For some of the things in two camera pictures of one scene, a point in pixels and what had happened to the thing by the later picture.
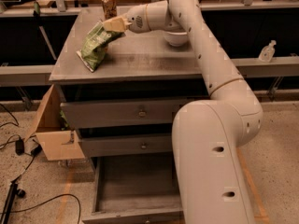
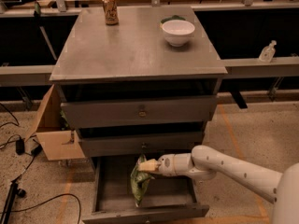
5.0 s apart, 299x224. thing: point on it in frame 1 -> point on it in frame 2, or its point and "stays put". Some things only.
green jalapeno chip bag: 94,46 -> 139,181
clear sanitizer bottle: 266,53 stays put
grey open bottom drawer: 135,189 stays put
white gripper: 135,20 -> 165,165
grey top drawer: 111,113 stays put
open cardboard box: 57,144 stays put
